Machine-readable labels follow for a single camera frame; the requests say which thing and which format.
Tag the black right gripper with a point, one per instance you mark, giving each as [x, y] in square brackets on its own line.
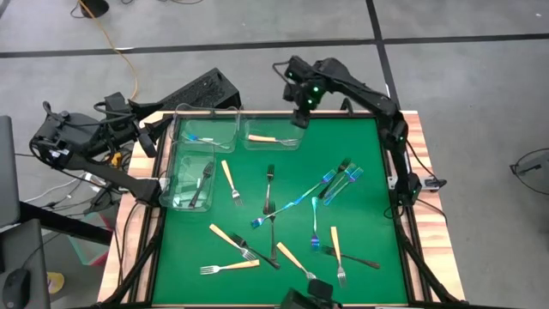
[302, 88]

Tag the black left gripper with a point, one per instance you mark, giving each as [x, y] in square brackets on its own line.
[135, 124]

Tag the iridescent spoons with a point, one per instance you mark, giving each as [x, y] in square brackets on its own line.
[192, 137]

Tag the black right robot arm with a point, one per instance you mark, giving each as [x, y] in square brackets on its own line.
[364, 92]

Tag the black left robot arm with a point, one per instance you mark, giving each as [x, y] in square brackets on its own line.
[107, 173]

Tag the clear plastic bin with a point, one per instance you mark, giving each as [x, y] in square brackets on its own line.
[214, 129]
[182, 189]
[270, 128]

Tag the black computer tower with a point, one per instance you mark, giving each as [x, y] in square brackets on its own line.
[201, 90]

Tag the black desk leg bar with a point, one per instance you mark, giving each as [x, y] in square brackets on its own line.
[64, 223]

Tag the pink and teal crate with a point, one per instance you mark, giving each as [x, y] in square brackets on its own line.
[96, 257]

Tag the black round bin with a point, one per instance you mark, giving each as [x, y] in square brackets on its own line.
[94, 7]

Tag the grey monitor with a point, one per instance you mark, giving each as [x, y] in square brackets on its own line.
[8, 171]

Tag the green felt table mat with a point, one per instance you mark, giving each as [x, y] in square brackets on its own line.
[193, 283]

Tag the grey desk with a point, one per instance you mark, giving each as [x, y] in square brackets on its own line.
[25, 249]

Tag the yellow purple small object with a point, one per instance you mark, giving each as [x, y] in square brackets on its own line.
[56, 283]

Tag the black computer mouse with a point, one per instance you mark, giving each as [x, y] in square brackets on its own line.
[16, 287]

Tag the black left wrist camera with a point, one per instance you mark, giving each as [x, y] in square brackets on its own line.
[116, 103]

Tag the grey metal mounting bracket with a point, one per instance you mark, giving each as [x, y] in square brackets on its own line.
[392, 182]

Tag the black table-level camera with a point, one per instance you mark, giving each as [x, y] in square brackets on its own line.
[319, 289]

